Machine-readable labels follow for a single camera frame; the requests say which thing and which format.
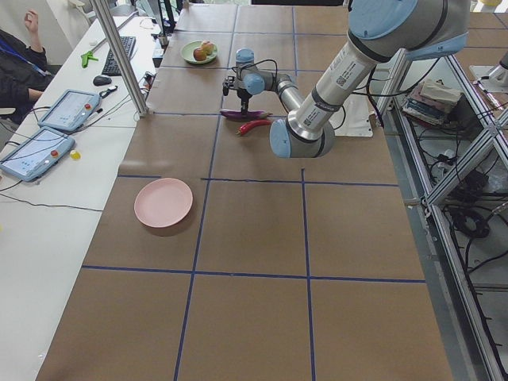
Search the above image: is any stack of books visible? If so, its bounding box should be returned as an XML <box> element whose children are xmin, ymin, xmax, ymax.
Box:
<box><xmin>402</xmin><ymin>79</ymin><xmax>463</xmax><ymax>125</ymax></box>

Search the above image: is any aluminium side frame rail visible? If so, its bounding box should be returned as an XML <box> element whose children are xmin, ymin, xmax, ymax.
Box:
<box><xmin>381</xmin><ymin>54</ymin><xmax>507</xmax><ymax>380</ymax></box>

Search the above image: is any light green plate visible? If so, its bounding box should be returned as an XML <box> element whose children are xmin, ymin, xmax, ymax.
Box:
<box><xmin>180</xmin><ymin>40</ymin><xmax>218</xmax><ymax>64</ymax></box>

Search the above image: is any seated person dark jacket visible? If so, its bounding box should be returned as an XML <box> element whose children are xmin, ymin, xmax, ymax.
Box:
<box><xmin>1</xmin><ymin>10</ymin><xmax>52</xmax><ymax>125</ymax></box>

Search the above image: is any small yellow object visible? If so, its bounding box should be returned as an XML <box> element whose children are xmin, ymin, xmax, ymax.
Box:
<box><xmin>70</xmin><ymin>150</ymin><xmax>81</xmax><ymax>160</ymax></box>

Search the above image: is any blue teach pendant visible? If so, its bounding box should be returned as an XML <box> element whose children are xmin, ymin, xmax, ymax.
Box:
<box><xmin>37</xmin><ymin>89</ymin><xmax>101</xmax><ymax>133</ymax></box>
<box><xmin>1</xmin><ymin>127</ymin><xmax>75</xmax><ymax>182</ymax></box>

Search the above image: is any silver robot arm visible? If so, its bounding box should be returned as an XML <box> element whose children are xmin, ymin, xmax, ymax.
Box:
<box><xmin>223</xmin><ymin>1</ymin><xmax>469</xmax><ymax>158</ymax></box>

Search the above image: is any black keyboard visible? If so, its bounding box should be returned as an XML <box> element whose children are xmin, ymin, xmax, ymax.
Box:
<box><xmin>101</xmin><ymin>36</ymin><xmax>137</xmax><ymax>77</ymax></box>

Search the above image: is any pink plate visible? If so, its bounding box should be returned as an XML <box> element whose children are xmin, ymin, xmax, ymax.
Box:
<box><xmin>133</xmin><ymin>178</ymin><xmax>194</xmax><ymax>229</ymax></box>

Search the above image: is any red pomegranate fruit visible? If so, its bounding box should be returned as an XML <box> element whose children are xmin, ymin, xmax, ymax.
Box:
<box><xmin>193</xmin><ymin>47</ymin><xmax>208</xmax><ymax>62</ymax></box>

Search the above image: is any black computer mouse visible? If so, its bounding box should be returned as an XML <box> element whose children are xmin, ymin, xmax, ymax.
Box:
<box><xmin>93</xmin><ymin>75</ymin><xmax>112</xmax><ymax>87</ymax></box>

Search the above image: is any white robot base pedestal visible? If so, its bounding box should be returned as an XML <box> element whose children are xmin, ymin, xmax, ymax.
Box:
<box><xmin>329</xmin><ymin>94</ymin><xmax>373</xmax><ymax>137</ymax></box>

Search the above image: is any blue teach pendant near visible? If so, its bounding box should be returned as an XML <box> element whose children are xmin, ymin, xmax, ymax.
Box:
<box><xmin>1</xmin><ymin>127</ymin><xmax>75</xmax><ymax>182</ymax></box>

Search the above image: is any aluminium frame post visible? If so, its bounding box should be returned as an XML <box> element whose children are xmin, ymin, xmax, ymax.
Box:
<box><xmin>91</xmin><ymin>0</ymin><xmax>148</xmax><ymax>117</ymax></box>

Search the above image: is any red chili pepper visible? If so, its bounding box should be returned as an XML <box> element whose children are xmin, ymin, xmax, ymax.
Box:
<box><xmin>237</xmin><ymin>119</ymin><xmax>271</xmax><ymax>137</ymax></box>

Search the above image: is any purple eggplant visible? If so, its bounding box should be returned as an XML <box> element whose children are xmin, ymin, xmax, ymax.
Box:
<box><xmin>220</xmin><ymin>110</ymin><xmax>272</xmax><ymax>121</ymax></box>

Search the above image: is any green plastic clamp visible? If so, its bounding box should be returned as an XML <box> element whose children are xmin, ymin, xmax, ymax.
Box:
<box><xmin>81</xmin><ymin>51</ymin><xmax>98</xmax><ymax>68</ymax></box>

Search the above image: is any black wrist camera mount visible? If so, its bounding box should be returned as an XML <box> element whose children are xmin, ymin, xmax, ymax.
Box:
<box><xmin>222</xmin><ymin>75</ymin><xmax>237</xmax><ymax>96</ymax></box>

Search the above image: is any blue teach pendant far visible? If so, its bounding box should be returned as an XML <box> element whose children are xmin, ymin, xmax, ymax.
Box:
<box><xmin>37</xmin><ymin>89</ymin><xmax>101</xmax><ymax>133</ymax></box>

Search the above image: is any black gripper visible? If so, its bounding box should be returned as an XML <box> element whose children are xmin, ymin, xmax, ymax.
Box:
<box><xmin>237</xmin><ymin>88</ymin><xmax>252</xmax><ymax>115</ymax></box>

